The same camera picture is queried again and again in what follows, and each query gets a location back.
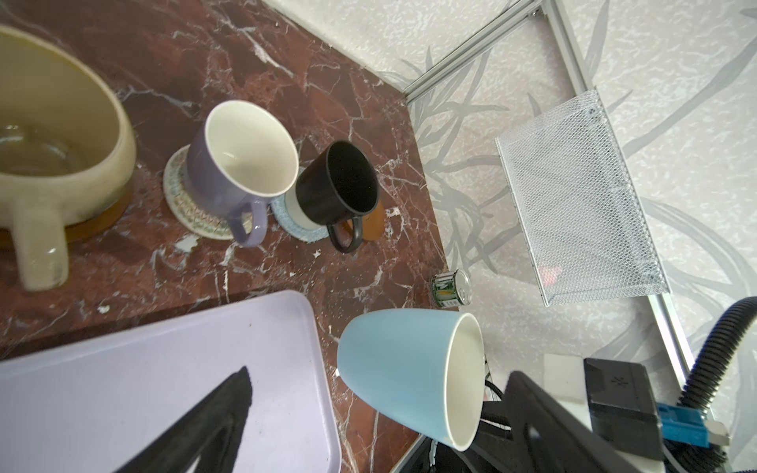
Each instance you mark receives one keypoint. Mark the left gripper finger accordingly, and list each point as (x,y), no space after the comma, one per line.
(207,438)

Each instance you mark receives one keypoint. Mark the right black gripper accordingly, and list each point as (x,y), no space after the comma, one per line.
(523,429)

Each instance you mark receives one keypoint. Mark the white mug blue handle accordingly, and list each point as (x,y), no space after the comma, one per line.
(423,368)

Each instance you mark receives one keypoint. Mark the beige spiral woven coaster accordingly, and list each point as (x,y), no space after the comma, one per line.
(189,204)

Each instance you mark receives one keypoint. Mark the grey round coaster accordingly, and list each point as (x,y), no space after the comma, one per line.
(292,219)

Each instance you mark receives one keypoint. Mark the brown wooden coaster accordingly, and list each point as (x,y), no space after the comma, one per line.
(94,222)

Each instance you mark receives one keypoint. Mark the amber brown coaster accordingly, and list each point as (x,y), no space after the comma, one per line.
(372,225)

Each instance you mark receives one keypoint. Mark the black mug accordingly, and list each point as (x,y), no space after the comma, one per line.
(337,191)

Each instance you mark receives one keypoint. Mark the beige mug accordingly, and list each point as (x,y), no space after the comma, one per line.
(68,153)

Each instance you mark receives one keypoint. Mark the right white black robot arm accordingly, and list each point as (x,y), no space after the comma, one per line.
(702,385)

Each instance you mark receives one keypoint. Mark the lavender plastic tray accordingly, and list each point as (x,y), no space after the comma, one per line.
(93,405)

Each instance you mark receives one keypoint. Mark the pink object in basket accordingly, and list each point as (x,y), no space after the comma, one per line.
(549,275)

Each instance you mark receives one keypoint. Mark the white wire mesh basket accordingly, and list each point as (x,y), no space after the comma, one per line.
(578,207)

